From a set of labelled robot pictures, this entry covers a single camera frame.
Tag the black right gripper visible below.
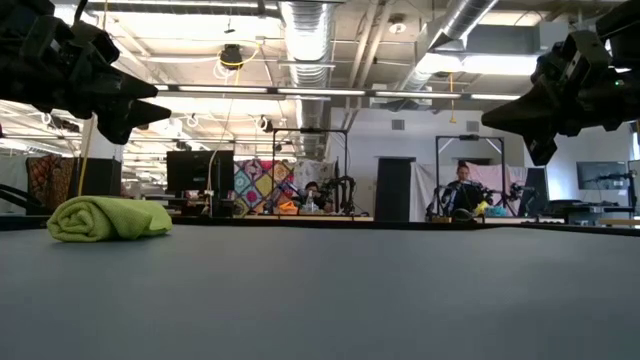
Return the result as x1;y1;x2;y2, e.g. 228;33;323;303
482;32;640;167

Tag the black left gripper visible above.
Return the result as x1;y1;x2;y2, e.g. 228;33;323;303
0;14;171;146

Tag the yellow-green microfibre towel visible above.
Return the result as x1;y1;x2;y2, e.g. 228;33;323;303
47;195;174;244

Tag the black upright panel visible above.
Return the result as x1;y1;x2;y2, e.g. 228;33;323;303
522;167;550;217

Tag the pink cloth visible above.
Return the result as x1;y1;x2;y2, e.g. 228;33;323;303
467;162;529;215

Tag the black computer tower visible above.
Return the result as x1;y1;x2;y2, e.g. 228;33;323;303
78;158;123;199

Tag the grey screen computer monitor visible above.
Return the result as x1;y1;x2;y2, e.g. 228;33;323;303
575;160;629;192

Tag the dark desk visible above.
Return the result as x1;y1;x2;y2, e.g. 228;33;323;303
539;198;640;227

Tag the black desk monitor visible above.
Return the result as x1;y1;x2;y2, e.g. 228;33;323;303
166;149;235;219

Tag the person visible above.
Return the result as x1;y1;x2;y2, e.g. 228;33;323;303
439;162;485;222
298;180;330;215

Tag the brown patterned cloth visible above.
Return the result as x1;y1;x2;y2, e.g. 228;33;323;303
25;154;81;214

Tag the black ceiling device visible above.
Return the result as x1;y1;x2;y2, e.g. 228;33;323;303
219;43;245;71

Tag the white sheet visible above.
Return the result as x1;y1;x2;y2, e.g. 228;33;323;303
409;162;442;222

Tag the colourful patchwork quilt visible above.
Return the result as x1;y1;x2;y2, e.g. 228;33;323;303
233;158;297;217

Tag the dark door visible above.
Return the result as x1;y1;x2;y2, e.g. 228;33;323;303
374;156;417;223

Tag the long ceiling light bar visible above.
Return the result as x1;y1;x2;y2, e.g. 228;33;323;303
154;83;522;102

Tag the white patterned cloth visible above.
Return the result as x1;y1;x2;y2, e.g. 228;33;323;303
292;159;337;194

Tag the black frame stand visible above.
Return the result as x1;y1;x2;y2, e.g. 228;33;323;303
434;133;506;220
271;127;350;217

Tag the yellow hanging cable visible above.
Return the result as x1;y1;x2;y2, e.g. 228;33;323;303
77;114;97;198

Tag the yellow hanging cord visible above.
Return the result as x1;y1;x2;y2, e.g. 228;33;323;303
448;72;458;125

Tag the black curved hose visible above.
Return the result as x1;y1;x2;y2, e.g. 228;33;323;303
0;182;46;211

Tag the narrow silver ceiling duct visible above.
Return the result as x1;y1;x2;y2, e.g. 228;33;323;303
397;0;501;109

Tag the wide ribbed silver duct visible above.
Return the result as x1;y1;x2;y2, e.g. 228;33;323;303
277;0;335;161

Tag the black table frame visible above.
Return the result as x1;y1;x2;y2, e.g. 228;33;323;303
0;213;640;237

